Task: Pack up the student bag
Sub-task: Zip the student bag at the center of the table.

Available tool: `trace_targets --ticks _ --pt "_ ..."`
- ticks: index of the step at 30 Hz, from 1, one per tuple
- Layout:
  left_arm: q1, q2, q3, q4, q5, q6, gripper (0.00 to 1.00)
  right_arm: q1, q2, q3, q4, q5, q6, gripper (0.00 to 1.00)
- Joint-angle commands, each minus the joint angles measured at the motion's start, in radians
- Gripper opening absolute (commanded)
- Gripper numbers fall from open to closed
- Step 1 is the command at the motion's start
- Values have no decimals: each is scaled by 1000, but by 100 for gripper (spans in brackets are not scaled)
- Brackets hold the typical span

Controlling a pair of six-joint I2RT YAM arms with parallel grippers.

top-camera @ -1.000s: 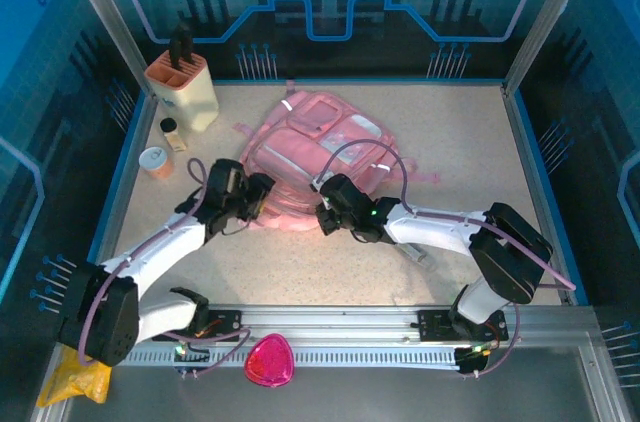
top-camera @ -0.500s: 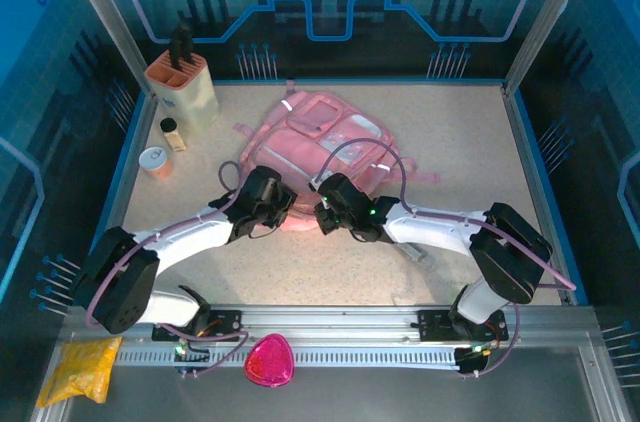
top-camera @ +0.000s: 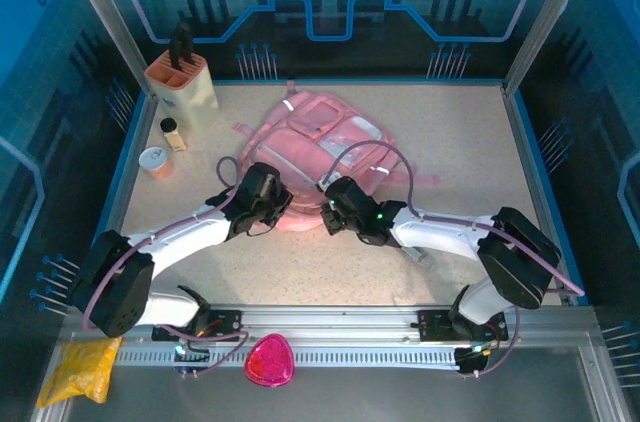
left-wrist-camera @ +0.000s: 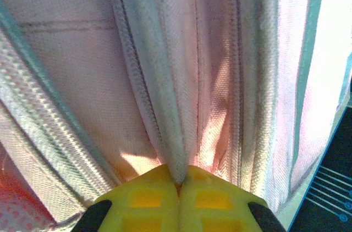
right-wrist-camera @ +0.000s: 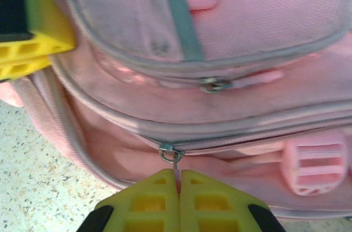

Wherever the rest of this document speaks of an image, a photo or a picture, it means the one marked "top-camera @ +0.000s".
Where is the aluminium frame post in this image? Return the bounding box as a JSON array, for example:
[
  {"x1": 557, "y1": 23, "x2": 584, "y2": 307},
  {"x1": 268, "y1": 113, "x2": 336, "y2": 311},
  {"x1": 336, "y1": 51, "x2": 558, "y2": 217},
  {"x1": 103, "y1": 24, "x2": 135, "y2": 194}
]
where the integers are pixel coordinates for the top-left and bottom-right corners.
[
  {"x1": 501, "y1": 0, "x2": 602, "y2": 96},
  {"x1": 53, "y1": 0, "x2": 157, "y2": 99}
]

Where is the spice bottle with black cap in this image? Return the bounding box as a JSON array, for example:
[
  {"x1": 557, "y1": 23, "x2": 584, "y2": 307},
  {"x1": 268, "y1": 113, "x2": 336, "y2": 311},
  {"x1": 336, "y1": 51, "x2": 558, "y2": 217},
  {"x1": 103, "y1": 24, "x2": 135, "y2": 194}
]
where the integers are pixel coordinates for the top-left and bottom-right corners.
[{"x1": 159, "y1": 116, "x2": 188, "y2": 153}]

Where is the black knife handle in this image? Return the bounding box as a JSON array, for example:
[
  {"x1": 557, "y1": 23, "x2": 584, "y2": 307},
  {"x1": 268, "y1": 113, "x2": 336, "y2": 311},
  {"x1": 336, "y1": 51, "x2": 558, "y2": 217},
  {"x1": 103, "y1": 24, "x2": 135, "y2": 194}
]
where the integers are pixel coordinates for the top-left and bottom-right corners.
[
  {"x1": 177, "y1": 21, "x2": 196, "y2": 66},
  {"x1": 168, "y1": 24, "x2": 185, "y2": 68}
]

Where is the pink backpack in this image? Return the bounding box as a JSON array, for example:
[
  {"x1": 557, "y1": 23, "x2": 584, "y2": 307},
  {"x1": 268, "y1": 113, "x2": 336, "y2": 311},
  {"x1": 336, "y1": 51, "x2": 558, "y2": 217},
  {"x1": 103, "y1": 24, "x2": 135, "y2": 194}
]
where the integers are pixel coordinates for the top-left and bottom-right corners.
[{"x1": 233, "y1": 81, "x2": 441, "y2": 233}]

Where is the beige knife block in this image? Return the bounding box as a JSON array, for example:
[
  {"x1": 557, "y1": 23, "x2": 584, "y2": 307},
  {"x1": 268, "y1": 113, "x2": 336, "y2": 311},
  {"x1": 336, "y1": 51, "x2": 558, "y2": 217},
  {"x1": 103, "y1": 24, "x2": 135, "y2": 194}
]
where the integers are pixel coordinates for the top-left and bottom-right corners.
[{"x1": 144, "y1": 51, "x2": 221, "y2": 132}]

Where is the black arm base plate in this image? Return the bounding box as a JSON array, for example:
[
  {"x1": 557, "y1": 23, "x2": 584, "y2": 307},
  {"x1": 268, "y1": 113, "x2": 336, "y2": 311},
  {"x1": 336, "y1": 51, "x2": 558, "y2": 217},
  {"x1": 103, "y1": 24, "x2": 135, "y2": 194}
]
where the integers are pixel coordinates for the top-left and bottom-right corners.
[
  {"x1": 151, "y1": 309, "x2": 243, "y2": 343},
  {"x1": 417, "y1": 309, "x2": 509, "y2": 343}
]

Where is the orange can with white lid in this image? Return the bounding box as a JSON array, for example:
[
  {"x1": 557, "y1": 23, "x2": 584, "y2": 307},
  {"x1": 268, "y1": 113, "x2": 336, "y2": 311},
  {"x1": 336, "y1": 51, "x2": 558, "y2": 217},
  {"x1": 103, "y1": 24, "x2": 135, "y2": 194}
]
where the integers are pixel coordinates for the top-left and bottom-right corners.
[{"x1": 138, "y1": 146, "x2": 175, "y2": 181}]

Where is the grey metal shelf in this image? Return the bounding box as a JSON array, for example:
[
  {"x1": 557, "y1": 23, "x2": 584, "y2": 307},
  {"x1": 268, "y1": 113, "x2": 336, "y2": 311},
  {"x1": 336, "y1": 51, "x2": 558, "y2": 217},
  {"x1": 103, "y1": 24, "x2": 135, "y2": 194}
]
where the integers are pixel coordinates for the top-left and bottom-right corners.
[{"x1": 34, "y1": 341, "x2": 631, "y2": 422}]

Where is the yellow plastic bag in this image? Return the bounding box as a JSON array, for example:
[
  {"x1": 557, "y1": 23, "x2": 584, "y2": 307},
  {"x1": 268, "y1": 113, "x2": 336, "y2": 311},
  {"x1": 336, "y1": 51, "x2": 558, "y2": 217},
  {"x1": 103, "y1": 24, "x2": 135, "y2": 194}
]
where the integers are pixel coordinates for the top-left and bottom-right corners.
[{"x1": 35, "y1": 335, "x2": 124, "y2": 408}]

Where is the clear plastic pencil case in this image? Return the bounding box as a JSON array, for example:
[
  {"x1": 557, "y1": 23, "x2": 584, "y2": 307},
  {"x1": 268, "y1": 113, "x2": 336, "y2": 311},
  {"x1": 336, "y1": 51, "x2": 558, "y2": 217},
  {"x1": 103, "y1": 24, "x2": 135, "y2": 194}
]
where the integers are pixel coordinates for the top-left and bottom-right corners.
[{"x1": 402, "y1": 246, "x2": 434, "y2": 271}]

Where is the pink triangular pouch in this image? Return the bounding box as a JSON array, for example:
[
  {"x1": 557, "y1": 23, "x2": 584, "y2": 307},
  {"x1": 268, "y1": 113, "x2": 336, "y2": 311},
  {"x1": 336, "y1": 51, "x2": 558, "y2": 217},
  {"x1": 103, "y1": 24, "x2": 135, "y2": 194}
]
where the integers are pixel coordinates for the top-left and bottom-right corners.
[{"x1": 243, "y1": 333, "x2": 297, "y2": 388}]

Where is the small controller board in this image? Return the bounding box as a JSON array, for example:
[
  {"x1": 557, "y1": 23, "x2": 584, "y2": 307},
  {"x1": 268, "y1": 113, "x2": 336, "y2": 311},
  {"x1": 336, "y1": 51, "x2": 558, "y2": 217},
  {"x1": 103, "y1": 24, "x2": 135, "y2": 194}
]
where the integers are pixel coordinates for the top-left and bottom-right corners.
[
  {"x1": 454, "y1": 341, "x2": 494, "y2": 377},
  {"x1": 173, "y1": 336, "x2": 211, "y2": 376}
]

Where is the white slotted cable duct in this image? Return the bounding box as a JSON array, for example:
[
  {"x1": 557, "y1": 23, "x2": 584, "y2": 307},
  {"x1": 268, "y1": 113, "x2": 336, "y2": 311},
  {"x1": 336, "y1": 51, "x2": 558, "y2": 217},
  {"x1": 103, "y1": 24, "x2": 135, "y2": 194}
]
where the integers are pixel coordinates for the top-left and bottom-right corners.
[{"x1": 117, "y1": 346, "x2": 461, "y2": 368}]

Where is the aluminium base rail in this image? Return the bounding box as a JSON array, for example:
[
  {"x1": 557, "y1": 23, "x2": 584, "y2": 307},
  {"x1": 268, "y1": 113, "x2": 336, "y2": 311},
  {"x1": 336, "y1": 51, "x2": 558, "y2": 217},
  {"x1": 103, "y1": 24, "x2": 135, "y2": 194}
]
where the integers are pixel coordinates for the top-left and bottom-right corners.
[{"x1": 59, "y1": 304, "x2": 601, "y2": 351}]

